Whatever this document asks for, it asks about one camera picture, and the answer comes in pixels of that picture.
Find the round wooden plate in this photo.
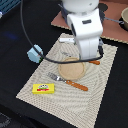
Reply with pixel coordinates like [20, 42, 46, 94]
[58, 57, 85, 80]

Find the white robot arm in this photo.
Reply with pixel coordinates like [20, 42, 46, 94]
[62, 0, 103, 60]

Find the knife with wooden handle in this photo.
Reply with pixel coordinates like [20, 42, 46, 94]
[61, 51, 100, 65]

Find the yellow butter box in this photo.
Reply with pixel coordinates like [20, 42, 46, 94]
[32, 83, 54, 94]

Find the brown stove board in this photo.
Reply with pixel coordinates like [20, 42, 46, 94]
[51, 0, 128, 43]

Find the beige bowl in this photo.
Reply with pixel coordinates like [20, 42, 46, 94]
[121, 7, 128, 30]

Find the beige woven placemat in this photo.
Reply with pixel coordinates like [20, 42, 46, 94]
[15, 32, 119, 128]

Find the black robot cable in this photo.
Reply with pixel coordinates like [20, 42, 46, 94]
[19, 0, 105, 65]

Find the light blue milk carton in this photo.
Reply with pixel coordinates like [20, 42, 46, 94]
[27, 45, 43, 63]

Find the grey saucepan with handle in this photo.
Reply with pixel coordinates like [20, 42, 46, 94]
[100, 17, 124, 24]

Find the fork with wooden handle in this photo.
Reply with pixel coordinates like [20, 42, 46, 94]
[47, 72, 88, 91]

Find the grey pot with handles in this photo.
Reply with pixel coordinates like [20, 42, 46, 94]
[58, 3, 70, 20]

